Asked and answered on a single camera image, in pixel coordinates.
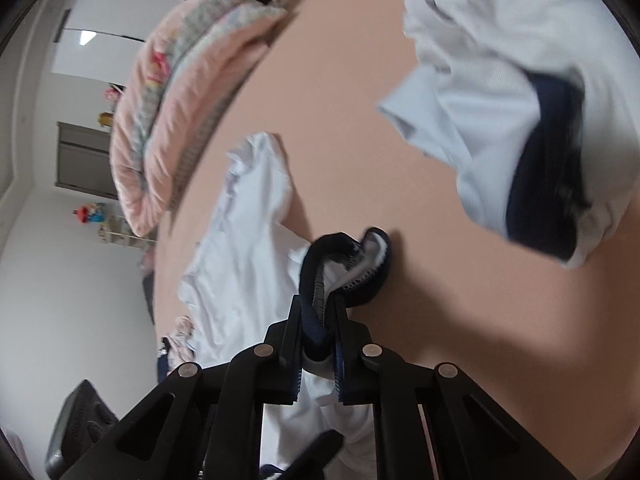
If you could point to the pink printed pajama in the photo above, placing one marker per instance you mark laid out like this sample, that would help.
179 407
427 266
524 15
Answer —
180 332

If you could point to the grey door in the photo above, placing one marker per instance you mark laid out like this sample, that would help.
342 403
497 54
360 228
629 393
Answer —
82 155

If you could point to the small white navy-striped garment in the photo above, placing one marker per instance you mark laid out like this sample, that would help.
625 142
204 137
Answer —
475 60

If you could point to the folded pink quilt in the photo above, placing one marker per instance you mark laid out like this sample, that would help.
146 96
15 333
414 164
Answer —
165 110

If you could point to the white shirt with navy trim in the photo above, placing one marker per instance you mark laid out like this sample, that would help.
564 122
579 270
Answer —
240 260

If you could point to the yellow pot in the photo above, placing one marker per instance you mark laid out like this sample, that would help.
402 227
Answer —
106 119

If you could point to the red-hat plush doll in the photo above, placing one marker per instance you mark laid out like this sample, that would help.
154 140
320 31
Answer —
90 214

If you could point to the white wardrobe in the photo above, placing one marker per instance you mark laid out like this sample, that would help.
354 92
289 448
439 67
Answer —
90 35

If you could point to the pink bed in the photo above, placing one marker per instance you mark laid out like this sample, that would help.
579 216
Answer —
325 110

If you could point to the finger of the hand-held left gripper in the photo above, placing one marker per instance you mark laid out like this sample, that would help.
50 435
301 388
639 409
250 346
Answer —
315 452

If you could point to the white shelf rack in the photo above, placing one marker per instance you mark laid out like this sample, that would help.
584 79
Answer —
120 232

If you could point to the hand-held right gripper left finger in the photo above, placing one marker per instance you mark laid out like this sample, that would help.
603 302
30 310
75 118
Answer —
296 385

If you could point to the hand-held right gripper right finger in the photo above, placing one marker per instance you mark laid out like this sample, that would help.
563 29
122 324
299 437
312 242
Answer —
339 380

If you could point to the pink plush doll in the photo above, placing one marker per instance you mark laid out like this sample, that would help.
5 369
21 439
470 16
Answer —
112 94

